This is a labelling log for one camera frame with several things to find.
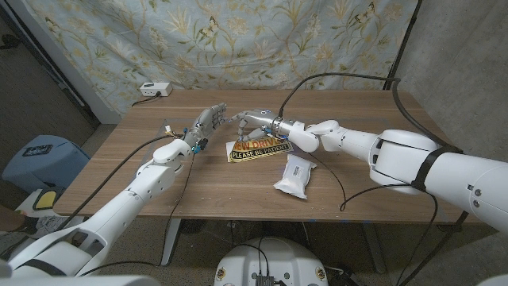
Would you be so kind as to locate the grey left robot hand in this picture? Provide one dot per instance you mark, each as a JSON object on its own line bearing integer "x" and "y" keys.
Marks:
{"x": 204, "y": 127}

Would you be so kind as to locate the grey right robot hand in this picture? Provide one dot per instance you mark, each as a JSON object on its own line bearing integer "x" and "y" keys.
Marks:
{"x": 266, "y": 119}

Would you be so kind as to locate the white sticker backing paper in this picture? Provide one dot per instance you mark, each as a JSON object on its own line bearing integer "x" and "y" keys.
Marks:
{"x": 231, "y": 149}

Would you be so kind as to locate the yellow new driver bumper sticker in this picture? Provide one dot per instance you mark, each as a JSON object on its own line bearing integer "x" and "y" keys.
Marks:
{"x": 262, "y": 154}

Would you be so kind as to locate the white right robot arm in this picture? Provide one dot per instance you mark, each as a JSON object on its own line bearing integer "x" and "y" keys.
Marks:
{"x": 397, "y": 155}

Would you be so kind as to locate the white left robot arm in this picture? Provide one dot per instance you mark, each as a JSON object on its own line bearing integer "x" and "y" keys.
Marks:
{"x": 155, "y": 182}

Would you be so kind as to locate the white sealed plastic package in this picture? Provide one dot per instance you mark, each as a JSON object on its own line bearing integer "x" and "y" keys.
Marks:
{"x": 295, "y": 175}

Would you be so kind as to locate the white power socket box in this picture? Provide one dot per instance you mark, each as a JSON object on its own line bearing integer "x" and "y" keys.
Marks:
{"x": 155, "y": 90}

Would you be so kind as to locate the floral printed backdrop cloth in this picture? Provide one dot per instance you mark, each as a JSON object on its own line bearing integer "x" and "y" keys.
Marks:
{"x": 258, "y": 43}

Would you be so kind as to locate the white table leg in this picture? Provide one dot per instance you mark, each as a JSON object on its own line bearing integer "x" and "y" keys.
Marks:
{"x": 170, "y": 242}

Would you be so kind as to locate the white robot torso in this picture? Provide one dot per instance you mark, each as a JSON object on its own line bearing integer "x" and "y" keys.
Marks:
{"x": 278, "y": 258}

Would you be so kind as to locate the blue plastic bin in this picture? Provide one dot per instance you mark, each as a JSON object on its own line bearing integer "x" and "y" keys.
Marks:
{"x": 59, "y": 167}

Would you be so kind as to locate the black backdrop stand pole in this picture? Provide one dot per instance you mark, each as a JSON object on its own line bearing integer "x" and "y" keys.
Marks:
{"x": 401, "y": 47}

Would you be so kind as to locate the black item on bin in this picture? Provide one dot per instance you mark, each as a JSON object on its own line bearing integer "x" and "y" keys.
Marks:
{"x": 37, "y": 150}

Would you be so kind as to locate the grey table leg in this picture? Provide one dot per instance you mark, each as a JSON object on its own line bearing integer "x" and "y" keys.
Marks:
{"x": 375, "y": 248}

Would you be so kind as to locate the yellow and black floor object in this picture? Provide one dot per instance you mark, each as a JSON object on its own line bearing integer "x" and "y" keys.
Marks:
{"x": 45, "y": 199}

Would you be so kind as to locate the white robot chest edge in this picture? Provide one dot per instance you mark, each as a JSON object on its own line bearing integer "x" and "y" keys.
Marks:
{"x": 79, "y": 281}

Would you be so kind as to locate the person in dark clothes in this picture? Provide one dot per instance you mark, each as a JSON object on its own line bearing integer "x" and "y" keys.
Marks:
{"x": 8, "y": 218}

